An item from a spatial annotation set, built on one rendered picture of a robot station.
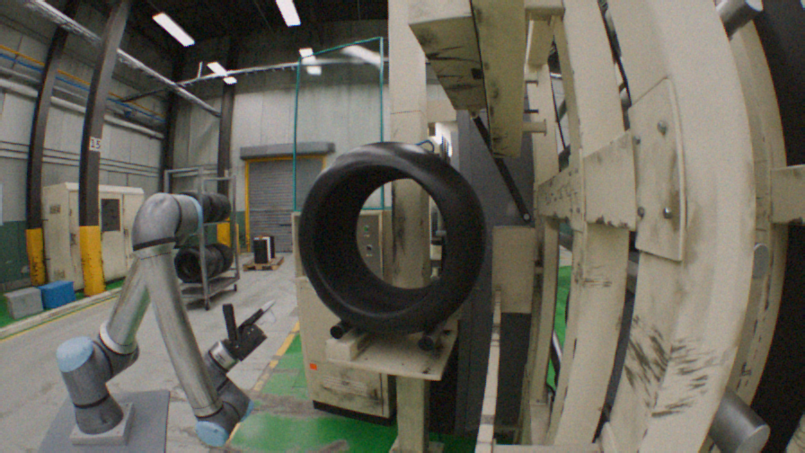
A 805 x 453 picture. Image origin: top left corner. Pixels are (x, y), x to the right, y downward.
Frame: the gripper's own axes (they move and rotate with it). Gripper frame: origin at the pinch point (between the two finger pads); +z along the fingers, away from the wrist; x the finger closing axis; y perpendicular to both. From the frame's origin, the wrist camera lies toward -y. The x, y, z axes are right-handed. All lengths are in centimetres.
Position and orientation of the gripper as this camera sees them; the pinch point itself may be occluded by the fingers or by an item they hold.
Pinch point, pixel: (270, 301)
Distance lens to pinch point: 99.2
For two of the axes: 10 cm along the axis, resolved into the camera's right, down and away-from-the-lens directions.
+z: 6.5, -6.2, 4.4
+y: 6.9, 7.3, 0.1
